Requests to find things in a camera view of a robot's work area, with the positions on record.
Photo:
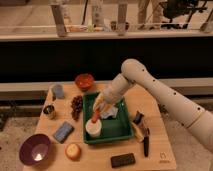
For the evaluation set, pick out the purple bowl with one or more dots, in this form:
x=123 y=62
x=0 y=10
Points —
x=34 y=149

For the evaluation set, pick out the small metal can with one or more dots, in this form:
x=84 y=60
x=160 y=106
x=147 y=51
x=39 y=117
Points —
x=49 y=111

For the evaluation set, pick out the yellow banana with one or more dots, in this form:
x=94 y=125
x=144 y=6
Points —
x=137 y=132

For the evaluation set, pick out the black-handled knife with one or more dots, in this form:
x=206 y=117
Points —
x=146 y=143

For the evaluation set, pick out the bunch of dark grapes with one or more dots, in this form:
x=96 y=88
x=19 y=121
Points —
x=77 y=106

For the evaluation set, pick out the yellow round fruit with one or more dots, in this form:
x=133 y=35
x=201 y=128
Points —
x=73 y=151

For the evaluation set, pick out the blue-grey cup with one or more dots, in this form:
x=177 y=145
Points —
x=57 y=91

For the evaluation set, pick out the red pepper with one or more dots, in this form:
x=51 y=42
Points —
x=95 y=116

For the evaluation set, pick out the black office chair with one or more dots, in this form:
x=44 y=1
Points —
x=176 y=8

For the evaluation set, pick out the green plastic tray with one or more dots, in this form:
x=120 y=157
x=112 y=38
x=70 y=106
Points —
x=113 y=129

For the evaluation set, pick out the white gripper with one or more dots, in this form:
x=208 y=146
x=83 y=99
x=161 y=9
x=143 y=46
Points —
x=113 y=93

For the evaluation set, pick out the blue sponge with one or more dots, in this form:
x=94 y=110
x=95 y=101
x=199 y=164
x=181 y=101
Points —
x=63 y=132

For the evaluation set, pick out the black rectangular block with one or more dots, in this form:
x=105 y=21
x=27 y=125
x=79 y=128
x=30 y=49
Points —
x=122 y=160

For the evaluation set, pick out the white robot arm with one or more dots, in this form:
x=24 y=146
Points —
x=196 y=119

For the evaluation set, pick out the orange bowl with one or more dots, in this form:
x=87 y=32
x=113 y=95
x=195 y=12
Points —
x=84 y=81

